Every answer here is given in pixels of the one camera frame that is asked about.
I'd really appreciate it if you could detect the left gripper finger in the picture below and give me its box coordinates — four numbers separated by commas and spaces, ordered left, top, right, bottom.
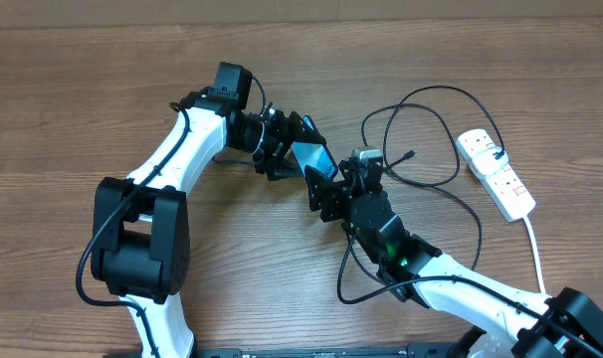
289, 111, 326, 145
266, 158, 303, 181

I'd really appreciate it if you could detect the black USB charging cable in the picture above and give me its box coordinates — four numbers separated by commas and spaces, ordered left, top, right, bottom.
348, 85, 506, 287

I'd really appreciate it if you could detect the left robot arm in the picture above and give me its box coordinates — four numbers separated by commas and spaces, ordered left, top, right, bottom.
79, 63, 338, 357

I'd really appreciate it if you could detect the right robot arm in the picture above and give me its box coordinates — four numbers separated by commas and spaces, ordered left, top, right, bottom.
304, 157, 603, 357

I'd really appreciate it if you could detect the white charger plug adapter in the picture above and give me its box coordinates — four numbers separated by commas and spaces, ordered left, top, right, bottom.
471, 147, 508, 178

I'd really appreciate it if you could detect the white power strip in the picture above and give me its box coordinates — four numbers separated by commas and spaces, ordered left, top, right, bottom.
456, 129, 536, 223

